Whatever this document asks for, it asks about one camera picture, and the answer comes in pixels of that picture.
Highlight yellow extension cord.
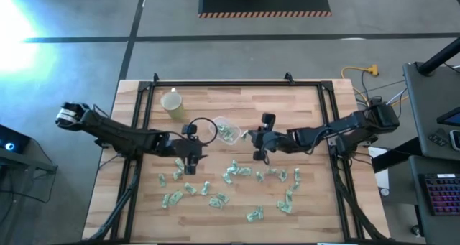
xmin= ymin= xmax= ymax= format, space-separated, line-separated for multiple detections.
xmin=340 ymin=64 xmax=410 ymax=111

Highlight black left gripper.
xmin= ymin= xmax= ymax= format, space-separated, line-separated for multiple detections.
xmin=168 ymin=135 xmax=209 ymax=177

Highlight dark grey desk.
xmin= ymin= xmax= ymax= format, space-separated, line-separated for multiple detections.
xmin=408 ymin=154 xmax=460 ymax=245

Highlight black hazard-striped floor mat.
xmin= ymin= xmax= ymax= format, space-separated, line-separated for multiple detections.
xmin=198 ymin=0 xmax=333 ymax=19

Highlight tablet screen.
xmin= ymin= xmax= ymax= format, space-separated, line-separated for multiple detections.
xmin=436 ymin=106 xmax=460 ymax=128

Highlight clear plastic container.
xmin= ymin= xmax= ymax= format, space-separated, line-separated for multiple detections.
xmin=208 ymin=116 xmax=242 ymax=146

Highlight yellow-green cup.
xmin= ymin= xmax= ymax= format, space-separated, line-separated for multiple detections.
xmin=160 ymin=88 xmax=187 ymax=121

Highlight black pole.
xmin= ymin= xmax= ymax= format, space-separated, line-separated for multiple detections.
xmin=416 ymin=35 xmax=460 ymax=77

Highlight white paper sheet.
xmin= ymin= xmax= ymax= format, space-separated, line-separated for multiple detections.
xmin=368 ymin=146 xmax=391 ymax=190

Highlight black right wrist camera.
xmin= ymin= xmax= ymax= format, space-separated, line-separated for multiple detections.
xmin=261 ymin=112 xmax=277 ymax=128

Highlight smartphone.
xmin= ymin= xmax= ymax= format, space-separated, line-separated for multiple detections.
xmin=448 ymin=129 xmax=460 ymax=152

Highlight small black controller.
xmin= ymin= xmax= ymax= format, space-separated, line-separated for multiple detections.
xmin=427 ymin=131 xmax=449 ymax=148

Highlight backlit keyboard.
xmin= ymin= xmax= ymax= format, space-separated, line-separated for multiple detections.
xmin=418 ymin=172 xmax=460 ymax=217

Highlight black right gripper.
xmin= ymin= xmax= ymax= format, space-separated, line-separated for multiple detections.
xmin=247 ymin=126 xmax=288 ymax=162

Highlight black left camera cable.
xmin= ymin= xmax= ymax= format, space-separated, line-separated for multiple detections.
xmin=188 ymin=117 xmax=219 ymax=146

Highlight black box with blue light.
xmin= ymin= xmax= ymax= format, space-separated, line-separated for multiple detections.
xmin=0 ymin=124 xmax=32 ymax=154

